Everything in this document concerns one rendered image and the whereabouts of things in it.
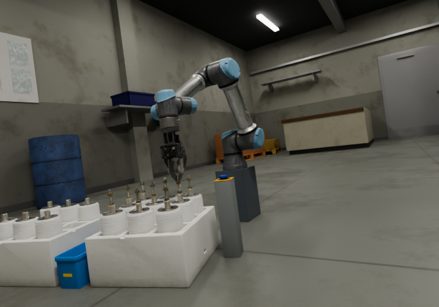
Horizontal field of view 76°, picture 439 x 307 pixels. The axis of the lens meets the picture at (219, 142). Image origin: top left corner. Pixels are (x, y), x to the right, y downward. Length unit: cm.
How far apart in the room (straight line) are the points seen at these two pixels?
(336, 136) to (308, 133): 60
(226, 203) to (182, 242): 26
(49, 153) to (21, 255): 229
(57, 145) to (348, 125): 521
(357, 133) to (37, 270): 585
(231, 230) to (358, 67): 788
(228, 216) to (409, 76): 779
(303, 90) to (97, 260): 825
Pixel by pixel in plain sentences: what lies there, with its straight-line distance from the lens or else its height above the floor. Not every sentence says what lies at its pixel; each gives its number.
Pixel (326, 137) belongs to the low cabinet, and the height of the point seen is 30.
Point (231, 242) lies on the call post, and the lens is 121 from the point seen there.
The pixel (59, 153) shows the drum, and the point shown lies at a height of 59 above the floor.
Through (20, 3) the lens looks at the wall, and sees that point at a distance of 473.
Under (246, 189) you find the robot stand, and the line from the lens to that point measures 166.
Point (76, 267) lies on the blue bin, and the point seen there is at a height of 8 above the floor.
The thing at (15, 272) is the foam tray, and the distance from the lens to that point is 149.
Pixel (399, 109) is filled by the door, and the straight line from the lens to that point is 858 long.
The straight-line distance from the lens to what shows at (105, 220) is 117.
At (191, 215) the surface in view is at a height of 20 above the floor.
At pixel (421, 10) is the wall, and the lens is 904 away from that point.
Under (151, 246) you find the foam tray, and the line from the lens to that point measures 106.
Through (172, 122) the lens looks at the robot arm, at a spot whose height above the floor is 57.
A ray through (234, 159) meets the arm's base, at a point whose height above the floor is 36.
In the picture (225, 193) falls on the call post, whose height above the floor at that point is 26.
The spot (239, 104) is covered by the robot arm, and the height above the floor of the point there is 66.
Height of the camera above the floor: 46
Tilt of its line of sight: level
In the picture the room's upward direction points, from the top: 8 degrees counter-clockwise
